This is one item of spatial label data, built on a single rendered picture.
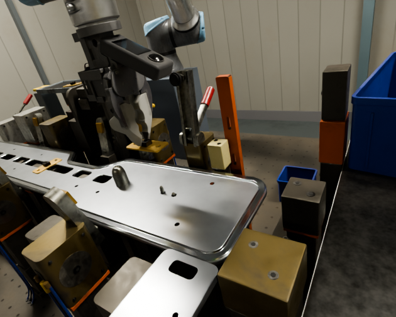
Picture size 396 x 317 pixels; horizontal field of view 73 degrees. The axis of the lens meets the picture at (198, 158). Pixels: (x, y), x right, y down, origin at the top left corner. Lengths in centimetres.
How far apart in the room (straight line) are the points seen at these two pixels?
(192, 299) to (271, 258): 12
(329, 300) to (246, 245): 10
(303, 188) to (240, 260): 14
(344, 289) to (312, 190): 12
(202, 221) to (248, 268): 18
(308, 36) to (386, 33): 64
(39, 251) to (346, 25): 293
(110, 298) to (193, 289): 13
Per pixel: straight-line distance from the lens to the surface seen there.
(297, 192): 39
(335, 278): 37
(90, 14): 47
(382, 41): 307
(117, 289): 47
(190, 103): 61
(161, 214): 53
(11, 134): 150
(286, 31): 317
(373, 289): 37
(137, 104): 51
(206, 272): 41
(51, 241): 51
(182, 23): 117
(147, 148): 51
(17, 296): 104
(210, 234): 46
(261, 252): 34
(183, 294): 40
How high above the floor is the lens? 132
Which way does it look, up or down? 28 degrees down
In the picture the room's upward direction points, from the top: 13 degrees counter-clockwise
